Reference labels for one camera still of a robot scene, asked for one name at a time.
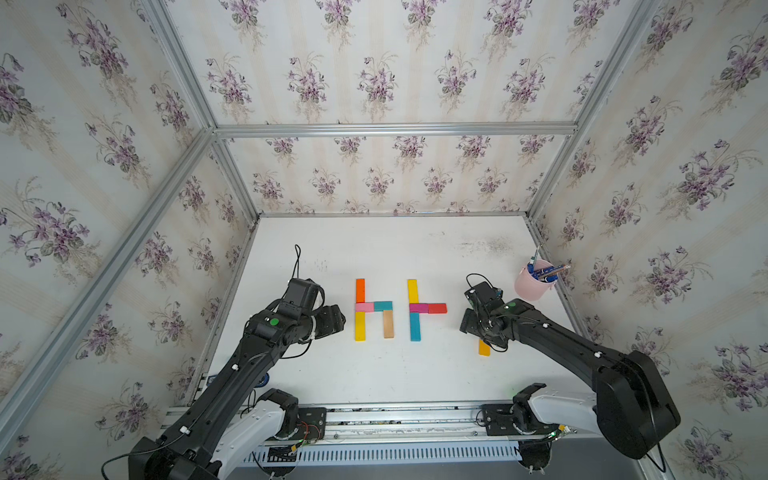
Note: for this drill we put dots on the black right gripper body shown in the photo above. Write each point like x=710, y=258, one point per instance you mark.
x=476, y=324

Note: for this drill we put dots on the yellow block group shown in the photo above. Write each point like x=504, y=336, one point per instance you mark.
x=360, y=326
x=412, y=289

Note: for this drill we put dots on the teal block group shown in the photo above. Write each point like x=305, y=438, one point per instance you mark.
x=414, y=327
x=382, y=306

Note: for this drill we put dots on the aluminium front rail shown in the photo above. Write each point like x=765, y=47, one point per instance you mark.
x=402, y=420

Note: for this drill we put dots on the red block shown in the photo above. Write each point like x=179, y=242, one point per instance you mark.
x=437, y=308

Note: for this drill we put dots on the amber orange block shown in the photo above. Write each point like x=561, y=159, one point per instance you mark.
x=483, y=349

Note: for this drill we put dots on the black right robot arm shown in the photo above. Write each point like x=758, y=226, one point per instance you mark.
x=604, y=370

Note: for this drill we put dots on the natural wood block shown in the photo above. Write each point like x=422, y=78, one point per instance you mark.
x=388, y=324

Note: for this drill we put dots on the white vent grille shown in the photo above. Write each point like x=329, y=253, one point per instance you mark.
x=386, y=454

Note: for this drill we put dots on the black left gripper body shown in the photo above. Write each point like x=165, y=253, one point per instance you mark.
x=327, y=324

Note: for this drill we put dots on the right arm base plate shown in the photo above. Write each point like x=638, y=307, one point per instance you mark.
x=507, y=419

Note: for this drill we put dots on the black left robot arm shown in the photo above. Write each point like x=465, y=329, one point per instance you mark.
x=210, y=439

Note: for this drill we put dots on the pink pen cup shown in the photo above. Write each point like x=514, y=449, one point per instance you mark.
x=530, y=288

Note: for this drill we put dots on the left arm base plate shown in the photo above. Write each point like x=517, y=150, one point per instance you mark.
x=302, y=424

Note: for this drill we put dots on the pink block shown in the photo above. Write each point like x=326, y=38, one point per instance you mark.
x=365, y=307

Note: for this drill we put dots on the magenta block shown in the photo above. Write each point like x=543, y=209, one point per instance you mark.
x=419, y=308

